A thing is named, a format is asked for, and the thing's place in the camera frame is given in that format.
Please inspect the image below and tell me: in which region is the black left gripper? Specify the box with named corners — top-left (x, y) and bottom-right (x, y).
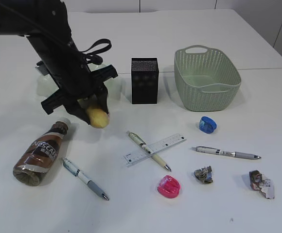
top-left (40, 43), bottom-right (119, 126)

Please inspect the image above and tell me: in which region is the white pen grey grip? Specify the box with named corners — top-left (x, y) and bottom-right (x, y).
top-left (61, 158), bottom-right (109, 201)

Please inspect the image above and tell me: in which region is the cream barrel pen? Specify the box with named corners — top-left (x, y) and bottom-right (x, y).
top-left (126, 131), bottom-right (172, 172)

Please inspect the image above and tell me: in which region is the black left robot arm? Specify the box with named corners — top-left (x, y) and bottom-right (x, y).
top-left (0, 0), bottom-right (118, 123)

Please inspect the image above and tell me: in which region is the black mesh pen holder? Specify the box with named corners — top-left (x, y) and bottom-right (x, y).
top-left (131, 58), bottom-right (159, 104)

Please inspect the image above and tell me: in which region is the pink pencil sharpener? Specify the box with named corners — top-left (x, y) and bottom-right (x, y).
top-left (157, 175), bottom-right (181, 199)

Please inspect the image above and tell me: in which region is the golden bread roll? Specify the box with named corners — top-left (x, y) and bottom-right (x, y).
top-left (85, 102), bottom-right (110, 129)

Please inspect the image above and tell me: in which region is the paper ball dark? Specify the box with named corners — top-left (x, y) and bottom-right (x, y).
top-left (194, 166), bottom-right (213, 184)

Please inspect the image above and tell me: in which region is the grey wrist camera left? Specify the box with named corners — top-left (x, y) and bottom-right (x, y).
top-left (35, 61), bottom-right (49, 76)

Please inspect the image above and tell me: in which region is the white grey pen right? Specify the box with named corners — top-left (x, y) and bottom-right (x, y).
top-left (191, 146), bottom-right (261, 160)

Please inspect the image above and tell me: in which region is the brown Nescafe coffee bottle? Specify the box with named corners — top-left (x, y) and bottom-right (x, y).
top-left (13, 117), bottom-right (71, 186)

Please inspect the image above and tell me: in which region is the blue pencil sharpener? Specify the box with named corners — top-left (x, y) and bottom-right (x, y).
top-left (198, 116), bottom-right (217, 134)

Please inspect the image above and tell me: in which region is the paper piece white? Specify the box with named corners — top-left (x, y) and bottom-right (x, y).
top-left (249, 170), bottom-right (275, 199)

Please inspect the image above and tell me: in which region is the green plastic woven basket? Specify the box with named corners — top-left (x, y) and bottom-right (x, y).
top-left (174, 45), bottom-right (242, 112)

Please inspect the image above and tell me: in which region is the clear plastic ruler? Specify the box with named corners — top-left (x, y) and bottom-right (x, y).
top-left (124, 133), bottom-right (187, 167)

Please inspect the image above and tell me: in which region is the green glass ruffled plate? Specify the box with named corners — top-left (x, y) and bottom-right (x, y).
top-left (41, 64), bottom-right (118, 114)

